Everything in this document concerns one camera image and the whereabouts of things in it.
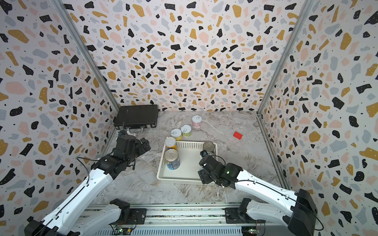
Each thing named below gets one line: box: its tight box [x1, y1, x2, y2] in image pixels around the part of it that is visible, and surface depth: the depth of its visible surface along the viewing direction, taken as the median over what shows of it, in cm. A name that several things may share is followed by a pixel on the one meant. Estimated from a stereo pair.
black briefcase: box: [113, 104, 159, 133], surface depth 119 cm
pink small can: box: [191, 115, 203, 129], surface depth 112 cm
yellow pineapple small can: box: [170, 128, 183, 142], surface depth 105 cm
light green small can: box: [180, 124, 192, 138], surface depth 105 cm
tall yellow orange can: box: [164, 136, 178, 150], surface depth 89 cm
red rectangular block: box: [232, 131, 243, 141], surface depth 108 cm
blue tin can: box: [164, 148, 181, 171], surface depth 87 cm
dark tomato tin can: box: [202, 141, 216, 154], surface depth 92 cm
